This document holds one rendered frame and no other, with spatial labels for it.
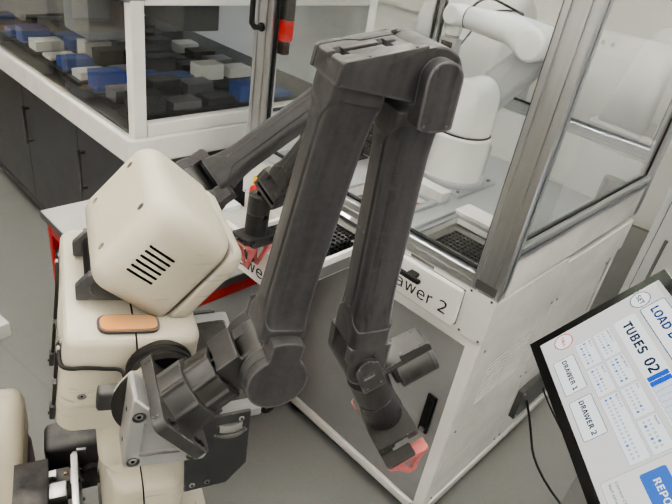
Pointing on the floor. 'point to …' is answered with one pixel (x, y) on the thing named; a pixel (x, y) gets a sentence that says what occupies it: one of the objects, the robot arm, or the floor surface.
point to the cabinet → (438, 385)
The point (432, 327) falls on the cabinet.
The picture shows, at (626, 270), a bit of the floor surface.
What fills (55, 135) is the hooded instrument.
